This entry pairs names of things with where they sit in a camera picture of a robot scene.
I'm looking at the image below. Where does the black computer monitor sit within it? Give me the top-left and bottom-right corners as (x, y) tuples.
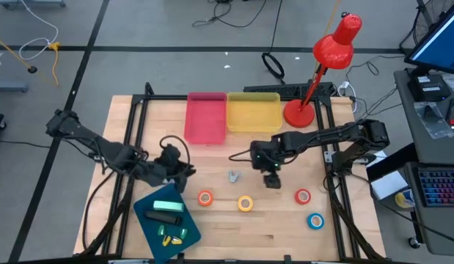
(404, 0), (454, 76)

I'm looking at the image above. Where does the yellow floor cable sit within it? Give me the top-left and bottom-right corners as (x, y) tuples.
(46, 42), (62, 87)

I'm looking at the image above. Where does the thin yellow floor cord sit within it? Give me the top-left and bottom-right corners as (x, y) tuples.
(0, 33), (34, 70)

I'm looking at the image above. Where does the black computer keyboard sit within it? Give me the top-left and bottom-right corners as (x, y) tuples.
(243, 81), (337, 100)

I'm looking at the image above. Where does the clear plastic bag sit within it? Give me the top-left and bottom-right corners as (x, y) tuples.
(413, 101), (446, 139)

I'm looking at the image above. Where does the white floor cable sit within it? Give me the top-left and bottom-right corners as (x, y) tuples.
(18, 0), (59, 62)

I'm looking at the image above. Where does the red desk lamp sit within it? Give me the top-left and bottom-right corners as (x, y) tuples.
(283, 12), (363, 128)

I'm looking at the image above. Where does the backlit rainbow keyboard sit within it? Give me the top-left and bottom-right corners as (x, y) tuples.
(418, 169), (454, 208)

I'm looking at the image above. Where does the black mini computer box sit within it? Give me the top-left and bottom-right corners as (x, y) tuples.
(407, 74), (451, 103)

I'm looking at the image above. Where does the teal plastic bin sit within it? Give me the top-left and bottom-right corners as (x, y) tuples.
(133, 183), (202, 263)

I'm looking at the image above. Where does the yellow translucent plastic bin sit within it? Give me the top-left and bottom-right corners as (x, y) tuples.
(226, 92), (283, 133)

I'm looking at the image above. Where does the black floor fan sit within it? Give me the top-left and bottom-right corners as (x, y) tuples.
(399, 0), (454, 56)

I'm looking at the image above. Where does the black stapler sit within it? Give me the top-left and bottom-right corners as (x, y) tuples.
(143, 209), (184, 226)

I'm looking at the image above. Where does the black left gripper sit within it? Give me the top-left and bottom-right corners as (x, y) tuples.
(155, 144), (197, 194)

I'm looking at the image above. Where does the grey metal floor base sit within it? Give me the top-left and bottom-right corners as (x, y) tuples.
(0, 81), (29, 93)
(0, 0), (66, 10)

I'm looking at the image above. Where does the white cardboard box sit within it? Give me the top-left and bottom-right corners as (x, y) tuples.
(370, 170), (409, 201)

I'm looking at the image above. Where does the coiled black floor cable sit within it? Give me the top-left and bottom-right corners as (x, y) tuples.
(261, 0), (286, 85)

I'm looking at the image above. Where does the pink translucent plastic bin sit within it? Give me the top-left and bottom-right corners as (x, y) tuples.
(183, 91), (228, 145)

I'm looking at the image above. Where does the grey side desk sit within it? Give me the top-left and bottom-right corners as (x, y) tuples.
(393, 67), (454, 257)

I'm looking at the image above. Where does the mint green stapler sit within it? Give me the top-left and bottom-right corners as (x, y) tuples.
(153, 199), (186, 213)

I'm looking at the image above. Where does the black metal table frame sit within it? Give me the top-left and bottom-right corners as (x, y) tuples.
(79, 82), (387, 264)

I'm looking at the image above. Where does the red tape roll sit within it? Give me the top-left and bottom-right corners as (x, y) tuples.
(294, 188), (312, 205)

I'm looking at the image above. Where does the yellow blue tape roll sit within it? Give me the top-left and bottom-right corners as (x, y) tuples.
(394, 188), (417, 209)

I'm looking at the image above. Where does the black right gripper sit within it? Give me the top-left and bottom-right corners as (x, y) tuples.
(250, 141), (283, 190)

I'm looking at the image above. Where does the white power plug cable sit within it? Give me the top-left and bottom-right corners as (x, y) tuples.
(338, 81), (359, 114)

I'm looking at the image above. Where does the orange tape roll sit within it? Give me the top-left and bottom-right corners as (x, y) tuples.
(197, 189), (214, 207)

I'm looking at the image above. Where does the black floor cable bundle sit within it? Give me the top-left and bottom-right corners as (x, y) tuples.
(191, 0), (268, 29)

